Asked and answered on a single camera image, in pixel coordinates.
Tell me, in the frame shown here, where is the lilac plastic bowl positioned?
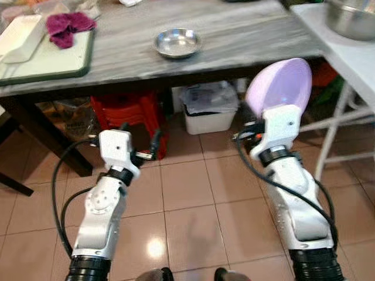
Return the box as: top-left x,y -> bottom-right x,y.
245,57 -> 313,121

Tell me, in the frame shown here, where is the red plastic stool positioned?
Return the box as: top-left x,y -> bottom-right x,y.
90,91 -> 168,162

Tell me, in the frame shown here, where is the white plastic bin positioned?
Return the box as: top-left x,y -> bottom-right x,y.
179,82 -> 240,135

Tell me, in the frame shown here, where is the clear plastic bag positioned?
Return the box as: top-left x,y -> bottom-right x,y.
53,98 -> 97,144

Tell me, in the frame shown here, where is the dark wooden table leg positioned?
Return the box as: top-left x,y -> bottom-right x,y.
0,97 -> 94,177

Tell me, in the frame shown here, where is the pale green cutting board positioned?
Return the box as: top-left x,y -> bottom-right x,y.
0,29 -> 96,87

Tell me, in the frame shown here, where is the shallow stainless steel bowl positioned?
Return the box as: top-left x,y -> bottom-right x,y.
154,28 -> 203,60

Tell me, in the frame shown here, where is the magenta towel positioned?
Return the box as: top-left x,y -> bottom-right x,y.
46,12 -> 97,50

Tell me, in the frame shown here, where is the white folding table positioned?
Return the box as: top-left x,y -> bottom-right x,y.
290,3 -> 375,182

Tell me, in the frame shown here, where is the dark chair leg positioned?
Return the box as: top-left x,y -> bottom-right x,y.
0,114 -> 34,197

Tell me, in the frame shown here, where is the white rectangular container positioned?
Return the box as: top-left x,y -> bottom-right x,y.
0,15 -> 47,64

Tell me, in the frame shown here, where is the black right robot foot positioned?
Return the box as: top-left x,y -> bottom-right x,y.
213,267 -> 253,281

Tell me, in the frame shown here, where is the large stainless steel pot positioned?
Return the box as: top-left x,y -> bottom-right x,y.
324,0 -> 375,42

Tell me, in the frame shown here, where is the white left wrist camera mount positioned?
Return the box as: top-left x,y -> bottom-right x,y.
98,129 -> 141,179

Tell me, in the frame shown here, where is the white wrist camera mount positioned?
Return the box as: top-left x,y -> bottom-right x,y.
249,104 -> 304,162
98,129 -> 141,179

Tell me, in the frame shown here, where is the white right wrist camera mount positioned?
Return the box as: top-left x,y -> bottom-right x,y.
249,104 -> 304,162

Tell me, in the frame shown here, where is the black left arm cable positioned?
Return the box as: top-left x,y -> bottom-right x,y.
52,139 -> 101,258

